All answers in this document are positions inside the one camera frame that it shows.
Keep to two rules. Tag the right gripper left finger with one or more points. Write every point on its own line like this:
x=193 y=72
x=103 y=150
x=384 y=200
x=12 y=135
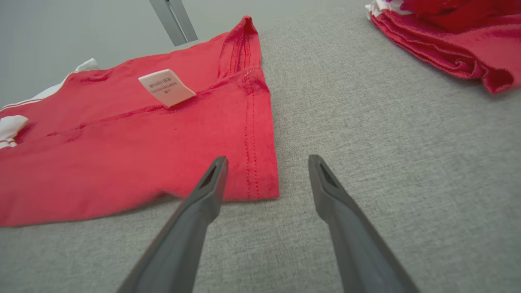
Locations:
x=183 y=244

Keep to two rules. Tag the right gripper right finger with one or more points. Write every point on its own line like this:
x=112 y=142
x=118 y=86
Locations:
x=358 y=252

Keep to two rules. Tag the red jersey with white sleeves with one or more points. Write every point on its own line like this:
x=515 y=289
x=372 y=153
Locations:
x=122 y=162

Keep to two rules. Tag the red garment with white trim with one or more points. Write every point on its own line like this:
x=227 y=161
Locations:
x=468 y=49

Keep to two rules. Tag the grey fabric sofa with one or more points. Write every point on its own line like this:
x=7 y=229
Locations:
x=386 y=162

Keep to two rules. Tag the grey partition post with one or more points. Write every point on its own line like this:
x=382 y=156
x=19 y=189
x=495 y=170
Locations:
x=175 y=20

